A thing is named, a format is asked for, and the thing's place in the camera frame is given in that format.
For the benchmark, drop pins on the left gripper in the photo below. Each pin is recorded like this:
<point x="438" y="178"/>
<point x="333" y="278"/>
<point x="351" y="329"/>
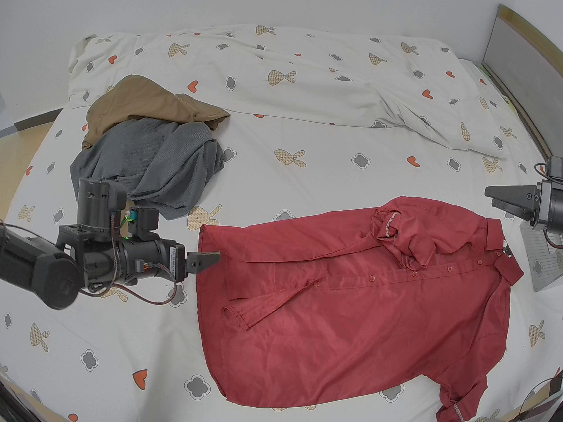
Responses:
<point x="149" y="260"/>

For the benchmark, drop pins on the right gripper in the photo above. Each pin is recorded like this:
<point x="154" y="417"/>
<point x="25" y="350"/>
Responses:
<point x="552" y="209"/>

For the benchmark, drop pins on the red shirt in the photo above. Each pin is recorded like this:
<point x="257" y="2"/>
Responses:
<point x="352" y="323"/>

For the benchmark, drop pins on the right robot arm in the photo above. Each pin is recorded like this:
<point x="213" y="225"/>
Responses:
<point x="554" y="413"/>

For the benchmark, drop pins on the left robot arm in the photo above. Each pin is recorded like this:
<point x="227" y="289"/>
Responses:
<point x="39" y="262"/>

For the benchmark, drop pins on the grey garment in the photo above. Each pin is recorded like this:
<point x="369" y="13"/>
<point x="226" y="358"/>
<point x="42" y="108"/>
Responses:
<point x="154" y="161"/>

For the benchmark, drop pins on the bed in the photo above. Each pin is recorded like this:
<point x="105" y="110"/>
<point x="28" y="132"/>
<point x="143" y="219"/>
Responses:
<point x="308" y="169"/>

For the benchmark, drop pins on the tan garment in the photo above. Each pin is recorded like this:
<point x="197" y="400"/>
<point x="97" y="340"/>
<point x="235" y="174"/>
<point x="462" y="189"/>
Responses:
<point x="145" y="99"/>

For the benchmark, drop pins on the cream printed quilt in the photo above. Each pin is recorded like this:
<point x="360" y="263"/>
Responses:
<point x="308" y="68"/>

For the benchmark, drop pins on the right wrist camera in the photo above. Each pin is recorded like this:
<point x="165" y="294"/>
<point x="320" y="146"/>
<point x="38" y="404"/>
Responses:
<point x="556" y="167"/>

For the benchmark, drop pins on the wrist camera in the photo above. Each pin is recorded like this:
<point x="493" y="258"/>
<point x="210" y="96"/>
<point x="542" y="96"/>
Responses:
<point x="556" y="167"/>
<point x="145" y="222"/>

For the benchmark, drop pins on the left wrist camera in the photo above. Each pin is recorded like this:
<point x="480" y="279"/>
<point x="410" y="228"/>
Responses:
<point x="145" y="222"/>

